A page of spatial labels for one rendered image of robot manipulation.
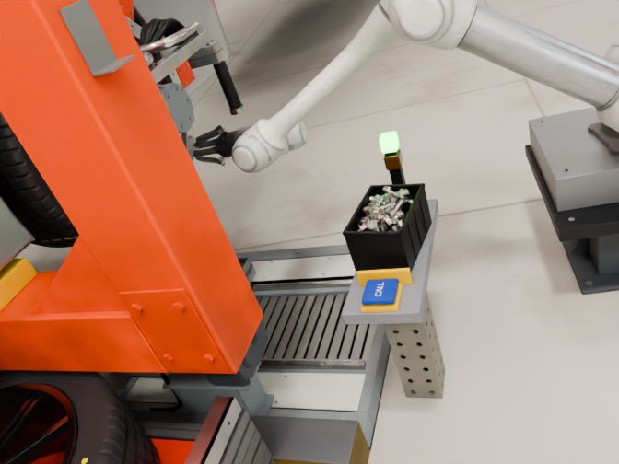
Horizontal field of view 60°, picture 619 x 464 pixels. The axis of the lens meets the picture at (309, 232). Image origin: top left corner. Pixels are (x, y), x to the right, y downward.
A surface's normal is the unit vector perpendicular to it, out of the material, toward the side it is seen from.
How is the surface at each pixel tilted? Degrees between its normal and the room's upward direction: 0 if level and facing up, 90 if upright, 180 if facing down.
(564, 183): 90
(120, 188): 90
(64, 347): 90
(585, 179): 90
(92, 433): 0
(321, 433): 0
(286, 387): 0
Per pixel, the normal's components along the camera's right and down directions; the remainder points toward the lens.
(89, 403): -0.29, -0.80
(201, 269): 0.92, -0.08
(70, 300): -0.26, 0.59
